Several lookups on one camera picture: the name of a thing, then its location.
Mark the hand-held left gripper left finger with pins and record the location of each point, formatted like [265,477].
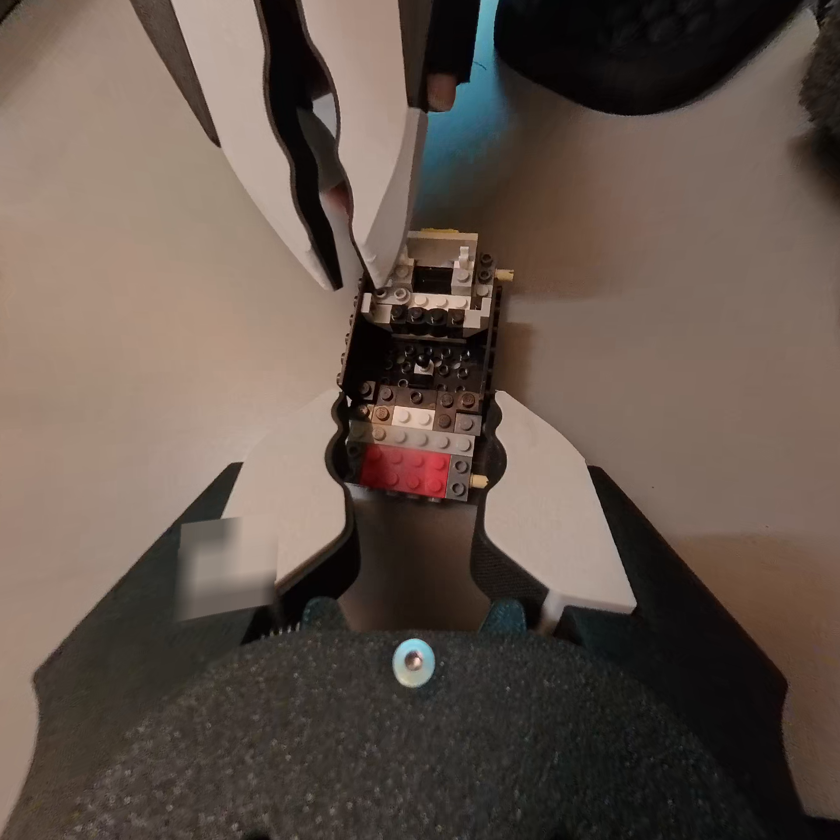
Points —
[295,485]

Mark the dark fleece jacket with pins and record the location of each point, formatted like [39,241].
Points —
[823,85]

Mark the toy brick car model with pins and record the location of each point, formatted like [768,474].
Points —
[407,466]

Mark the person's right forearm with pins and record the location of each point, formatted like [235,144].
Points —
[643,52]

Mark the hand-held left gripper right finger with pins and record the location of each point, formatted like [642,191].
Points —
[558,512]

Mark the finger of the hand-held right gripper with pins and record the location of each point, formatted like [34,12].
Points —
[380,98]
[229,98]

